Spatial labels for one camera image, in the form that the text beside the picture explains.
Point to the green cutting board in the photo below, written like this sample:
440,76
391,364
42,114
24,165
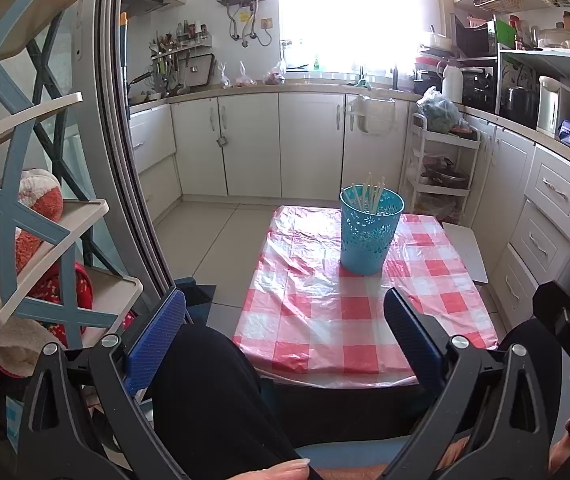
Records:
506,34

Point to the white countertop shelf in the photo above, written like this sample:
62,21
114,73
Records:
540,57

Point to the blue dustpan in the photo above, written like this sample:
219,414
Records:
197,292

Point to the person's left hand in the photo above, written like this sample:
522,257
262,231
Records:
280,471

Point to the wall utensil rack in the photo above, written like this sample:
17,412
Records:
185,47

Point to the blue seat cushion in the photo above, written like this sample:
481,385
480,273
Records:
355,452

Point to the white rolling cart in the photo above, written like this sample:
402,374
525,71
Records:
465,142

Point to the white electric water boiler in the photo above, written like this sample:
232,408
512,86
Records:
552,105

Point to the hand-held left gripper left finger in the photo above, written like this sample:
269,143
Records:
157,340

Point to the steel lidded pot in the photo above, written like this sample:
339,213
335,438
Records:
445,175

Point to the white lidded pot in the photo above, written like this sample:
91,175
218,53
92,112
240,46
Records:
437,41

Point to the bag of green vegetables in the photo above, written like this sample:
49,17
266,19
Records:
437,110

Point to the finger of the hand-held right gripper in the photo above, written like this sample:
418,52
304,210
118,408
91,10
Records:
565,320

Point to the blue perforated plastic basket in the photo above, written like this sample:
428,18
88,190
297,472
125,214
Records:
365,240

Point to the black tall tap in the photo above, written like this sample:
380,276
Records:
395,77

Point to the small steel hanging cup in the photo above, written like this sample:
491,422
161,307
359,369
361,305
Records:
222,141

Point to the clear bag on cabinet door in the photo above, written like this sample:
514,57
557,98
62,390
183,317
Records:
375,117

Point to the bright kitchen window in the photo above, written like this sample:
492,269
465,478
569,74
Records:
350,10

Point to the black toaster oven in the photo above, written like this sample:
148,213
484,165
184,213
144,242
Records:
477,87

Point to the red spotted plush cloth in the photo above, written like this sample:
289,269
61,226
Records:
82,290

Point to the white thermos jug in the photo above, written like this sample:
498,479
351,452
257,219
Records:
452,85

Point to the grey sliding door frame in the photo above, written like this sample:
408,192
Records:
115,110

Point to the red checkered plastic tablecloth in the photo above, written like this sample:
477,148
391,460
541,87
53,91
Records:
315,310

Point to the cream shelf rack blue frame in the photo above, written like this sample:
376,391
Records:
115,287

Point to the group of wooden chopsticks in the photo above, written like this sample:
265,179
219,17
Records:
369,192

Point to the red white plush toy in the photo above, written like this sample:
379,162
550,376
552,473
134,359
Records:
40,200

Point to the white kitchen base cabinets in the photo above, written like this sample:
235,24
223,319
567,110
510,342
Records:
250,145

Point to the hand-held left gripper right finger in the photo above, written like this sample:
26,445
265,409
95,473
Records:
412,340

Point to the black wok pan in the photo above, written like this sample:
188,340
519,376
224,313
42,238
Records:
140,81

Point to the black microwave oven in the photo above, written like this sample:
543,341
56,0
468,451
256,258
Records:
475,37

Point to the clear plastic food bag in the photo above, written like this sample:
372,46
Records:
275,76
246,76
222,77

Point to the beige wall socket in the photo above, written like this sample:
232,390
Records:
266,23

